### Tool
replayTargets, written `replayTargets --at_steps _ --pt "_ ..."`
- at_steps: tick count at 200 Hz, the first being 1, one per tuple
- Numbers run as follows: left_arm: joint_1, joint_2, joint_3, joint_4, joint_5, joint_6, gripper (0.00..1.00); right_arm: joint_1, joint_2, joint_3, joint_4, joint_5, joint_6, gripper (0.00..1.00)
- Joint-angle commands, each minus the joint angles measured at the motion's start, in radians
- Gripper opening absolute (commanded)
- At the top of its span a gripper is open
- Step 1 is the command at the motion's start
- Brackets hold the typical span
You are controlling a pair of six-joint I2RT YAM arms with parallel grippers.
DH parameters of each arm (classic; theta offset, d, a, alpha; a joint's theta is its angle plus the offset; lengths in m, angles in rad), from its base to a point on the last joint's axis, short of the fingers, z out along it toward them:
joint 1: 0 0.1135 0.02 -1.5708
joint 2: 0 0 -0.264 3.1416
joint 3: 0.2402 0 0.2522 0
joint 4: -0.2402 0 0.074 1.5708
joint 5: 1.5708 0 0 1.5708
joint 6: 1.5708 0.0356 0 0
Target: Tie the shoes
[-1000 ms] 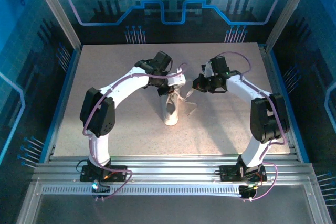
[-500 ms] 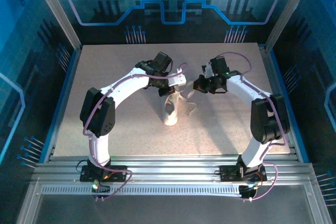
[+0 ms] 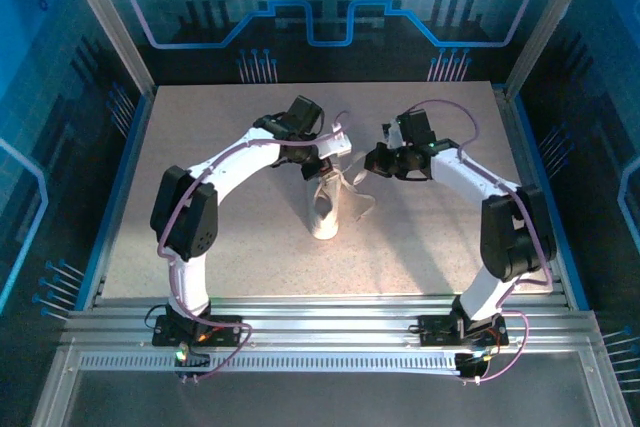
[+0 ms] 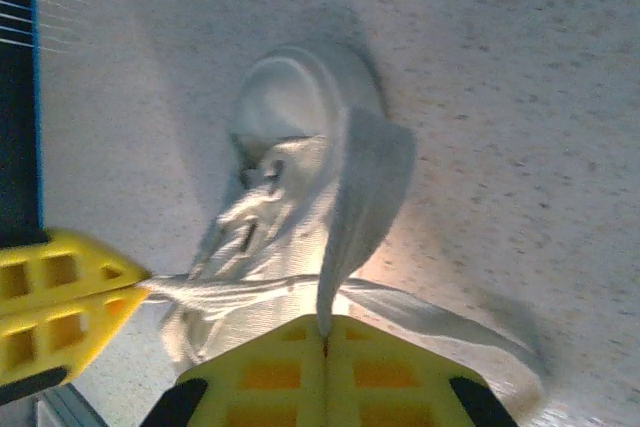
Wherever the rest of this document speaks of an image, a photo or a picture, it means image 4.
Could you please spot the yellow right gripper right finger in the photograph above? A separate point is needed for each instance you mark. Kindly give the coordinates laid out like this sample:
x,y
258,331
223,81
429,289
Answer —
x,y
400,387

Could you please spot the blue table edge strip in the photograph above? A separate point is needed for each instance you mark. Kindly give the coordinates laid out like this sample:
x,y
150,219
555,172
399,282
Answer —
x,y
36,97

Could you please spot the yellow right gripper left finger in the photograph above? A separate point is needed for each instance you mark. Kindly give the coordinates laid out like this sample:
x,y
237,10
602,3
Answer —
x,y
260,387

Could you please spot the white shoelace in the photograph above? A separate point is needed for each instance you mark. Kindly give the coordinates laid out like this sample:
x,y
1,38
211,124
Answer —
x,y
370,187

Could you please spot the white canvas shoe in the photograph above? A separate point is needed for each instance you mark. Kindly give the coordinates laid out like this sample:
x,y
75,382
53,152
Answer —
x,y
280,97

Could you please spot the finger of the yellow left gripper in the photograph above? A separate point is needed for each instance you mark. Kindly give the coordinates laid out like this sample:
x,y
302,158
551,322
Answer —
x,y
75,272
65,337

